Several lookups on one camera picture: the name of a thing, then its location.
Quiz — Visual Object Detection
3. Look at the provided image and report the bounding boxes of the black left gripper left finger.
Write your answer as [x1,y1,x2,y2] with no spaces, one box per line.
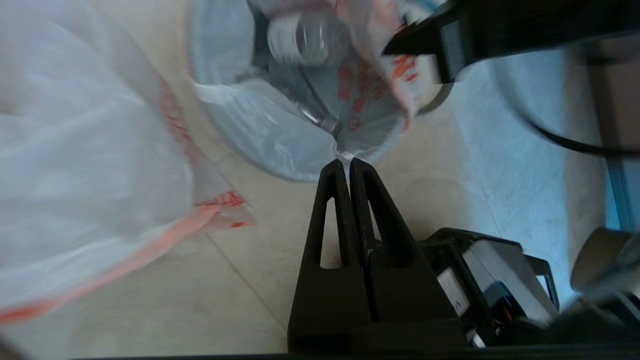
[287,159,374,353]

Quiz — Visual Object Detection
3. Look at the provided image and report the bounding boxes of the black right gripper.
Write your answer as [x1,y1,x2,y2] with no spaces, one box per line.
[382,0,640,84]

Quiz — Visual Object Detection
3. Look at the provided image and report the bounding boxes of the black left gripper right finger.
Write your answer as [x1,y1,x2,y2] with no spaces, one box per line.
[350,157,469,351]

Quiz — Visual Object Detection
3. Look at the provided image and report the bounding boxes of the white plastic bag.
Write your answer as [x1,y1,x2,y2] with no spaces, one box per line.
[192,0,441,183]

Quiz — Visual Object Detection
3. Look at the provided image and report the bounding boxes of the black round trash bin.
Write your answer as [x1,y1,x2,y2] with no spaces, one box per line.
[187,0,453,183]

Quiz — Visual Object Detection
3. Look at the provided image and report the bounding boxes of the crumpled white red-print bag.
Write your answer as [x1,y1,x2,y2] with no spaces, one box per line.
[0,0,256,326]

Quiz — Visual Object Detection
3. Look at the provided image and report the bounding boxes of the clear empty plastic bottle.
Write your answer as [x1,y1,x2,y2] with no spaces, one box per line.
[265,10,351,137]

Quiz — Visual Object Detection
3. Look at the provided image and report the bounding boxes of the gray box with wires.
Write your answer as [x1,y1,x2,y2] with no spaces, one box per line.
[420,227,561,348]

